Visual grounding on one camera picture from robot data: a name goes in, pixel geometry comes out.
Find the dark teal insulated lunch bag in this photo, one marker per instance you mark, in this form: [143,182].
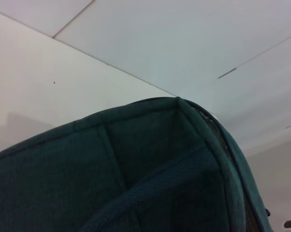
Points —
[87,181]

